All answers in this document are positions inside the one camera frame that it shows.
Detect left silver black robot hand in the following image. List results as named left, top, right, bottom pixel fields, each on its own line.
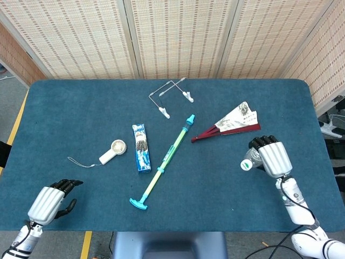
left=27, top=179, right=84, bottom=226

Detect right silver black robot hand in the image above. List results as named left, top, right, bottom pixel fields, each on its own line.
left=247, top=135, right=293, bottom=178

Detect transparent plastic water bottle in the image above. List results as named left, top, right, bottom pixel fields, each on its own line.
left=240, top=147, right=264, bottom=172

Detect teal long-handled stick tool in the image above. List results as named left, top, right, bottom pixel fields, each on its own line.
left=129, top=114, right=196, bottom=211

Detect paper folding fan, red ribs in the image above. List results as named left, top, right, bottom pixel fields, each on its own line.
left=191, top=101, right=262, bottom=143

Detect white power strip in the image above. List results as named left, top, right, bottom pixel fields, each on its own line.
left=319, top=120, right=343, bottom=139

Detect black equipment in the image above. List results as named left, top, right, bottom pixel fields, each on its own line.
left=0, top=140, right=13, bottom=169

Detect white handheld electric fan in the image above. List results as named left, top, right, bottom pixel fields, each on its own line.
left=67, top=139, right=127, bottom=169

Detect blue-grey robot torso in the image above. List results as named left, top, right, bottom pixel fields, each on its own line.
left=112, top=231, right=229, bottom=259

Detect blue carpet table cover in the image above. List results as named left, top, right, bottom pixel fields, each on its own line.
left=0, top=78, right=343, bottom=233

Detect woven bamboo folding screen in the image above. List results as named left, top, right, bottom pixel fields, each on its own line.
left=0, top=23, right=46, bottom=88
left=281, top=0, right=345, bottom=117
left=0, top=0, right=335, bottom=80

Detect blue cookie box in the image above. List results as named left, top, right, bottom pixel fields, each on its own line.
left=132, top=123, right=152, bottom=174

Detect metal wire stand, white feet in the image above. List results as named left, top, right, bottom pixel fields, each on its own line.
left=148, top=77, right=195, bottom=120

